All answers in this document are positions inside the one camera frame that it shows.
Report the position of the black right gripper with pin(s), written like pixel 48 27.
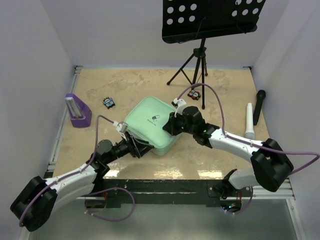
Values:
pixel 170 126

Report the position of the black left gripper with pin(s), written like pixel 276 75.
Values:
pixel 136 147

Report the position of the mint green medicine case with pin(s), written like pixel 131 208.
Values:
pixel 146 121

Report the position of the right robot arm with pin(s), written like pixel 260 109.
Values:
pixel 269 165

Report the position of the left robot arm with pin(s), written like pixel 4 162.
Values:
pixel 42 196

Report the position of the red owl toy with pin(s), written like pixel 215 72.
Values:
pixel 194 95

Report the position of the blue owl toy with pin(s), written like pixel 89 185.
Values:
pixel 108 102

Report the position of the white microphone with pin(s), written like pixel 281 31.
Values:
pixel 249 131

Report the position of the purple metronome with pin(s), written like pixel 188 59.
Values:
pixel 80 113

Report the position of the black microphone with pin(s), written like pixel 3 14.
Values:
pixel 260 96

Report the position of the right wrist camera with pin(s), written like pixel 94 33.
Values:
pixel 179 105

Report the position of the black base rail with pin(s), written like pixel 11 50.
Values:
pixel 206 192

